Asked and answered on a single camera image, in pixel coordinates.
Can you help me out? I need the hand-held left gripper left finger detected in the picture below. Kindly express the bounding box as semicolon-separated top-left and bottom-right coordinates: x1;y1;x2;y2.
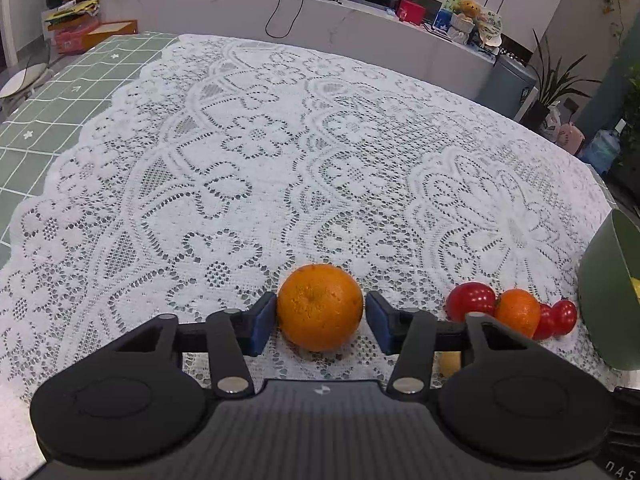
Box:
100;291;279;401

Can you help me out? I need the blue water bottle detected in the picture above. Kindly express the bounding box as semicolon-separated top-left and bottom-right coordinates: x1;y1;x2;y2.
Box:
580;119;626;176

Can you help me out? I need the black cable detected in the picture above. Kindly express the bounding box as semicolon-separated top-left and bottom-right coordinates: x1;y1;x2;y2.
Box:
264;0;346;40

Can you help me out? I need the long-leaved potted plant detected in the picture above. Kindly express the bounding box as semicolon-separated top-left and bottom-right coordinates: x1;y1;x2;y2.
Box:
522;30;603;131

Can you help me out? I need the white lace tablecloth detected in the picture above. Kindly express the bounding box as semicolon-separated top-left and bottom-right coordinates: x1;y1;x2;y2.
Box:
0;34;623;411

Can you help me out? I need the orange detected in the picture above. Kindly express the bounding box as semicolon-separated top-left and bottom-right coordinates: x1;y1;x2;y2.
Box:
276;263;364;353
495;288;542;340

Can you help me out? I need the plush bear bouquet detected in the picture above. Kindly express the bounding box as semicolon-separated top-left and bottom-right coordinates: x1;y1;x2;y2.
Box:
447;0;483;43

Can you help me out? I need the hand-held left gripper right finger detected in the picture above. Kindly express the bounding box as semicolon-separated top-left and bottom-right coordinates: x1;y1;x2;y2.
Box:
364;290;538;401

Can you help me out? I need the white cap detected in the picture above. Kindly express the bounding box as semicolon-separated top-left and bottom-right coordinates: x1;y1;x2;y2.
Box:
475;30;503;53

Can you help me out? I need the pink box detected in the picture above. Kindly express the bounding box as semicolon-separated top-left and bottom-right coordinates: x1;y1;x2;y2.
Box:
52;22;101;55

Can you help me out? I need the white round floor scale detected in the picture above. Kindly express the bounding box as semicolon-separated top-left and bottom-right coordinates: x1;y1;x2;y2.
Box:
0;62;55;100

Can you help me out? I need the stack of colourful packets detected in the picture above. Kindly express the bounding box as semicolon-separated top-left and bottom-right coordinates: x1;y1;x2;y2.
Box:
44;0;101;28

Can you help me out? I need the white marble tv console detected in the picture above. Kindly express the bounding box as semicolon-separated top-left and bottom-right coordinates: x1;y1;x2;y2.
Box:
97;0;496;106

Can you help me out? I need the red box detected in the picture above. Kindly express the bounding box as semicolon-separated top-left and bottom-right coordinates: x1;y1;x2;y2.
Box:
396;0;427;25

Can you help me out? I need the grey trash bin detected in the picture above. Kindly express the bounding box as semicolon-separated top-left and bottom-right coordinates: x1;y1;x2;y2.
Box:
474;54;538;121

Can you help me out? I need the white plastic bag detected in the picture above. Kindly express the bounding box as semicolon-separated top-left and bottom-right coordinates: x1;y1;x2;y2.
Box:
540;102;563;141

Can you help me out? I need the orange cardboard box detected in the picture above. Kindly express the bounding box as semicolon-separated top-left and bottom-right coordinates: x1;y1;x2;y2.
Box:
80;20;139;51

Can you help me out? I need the red cherry tomato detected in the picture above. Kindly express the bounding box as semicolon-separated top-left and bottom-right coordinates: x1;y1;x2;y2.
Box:
551;299;578;336
532;304;557;341
445;282;497;322

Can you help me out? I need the leafy green plant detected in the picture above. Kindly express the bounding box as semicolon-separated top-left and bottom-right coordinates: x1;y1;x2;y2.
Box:
612;62;640;196

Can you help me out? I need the green colander bowl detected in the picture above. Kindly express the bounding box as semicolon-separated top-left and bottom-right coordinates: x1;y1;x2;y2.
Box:
576;208;640;371

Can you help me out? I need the pink heater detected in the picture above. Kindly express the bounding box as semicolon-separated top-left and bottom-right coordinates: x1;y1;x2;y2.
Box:
554;122;586;157

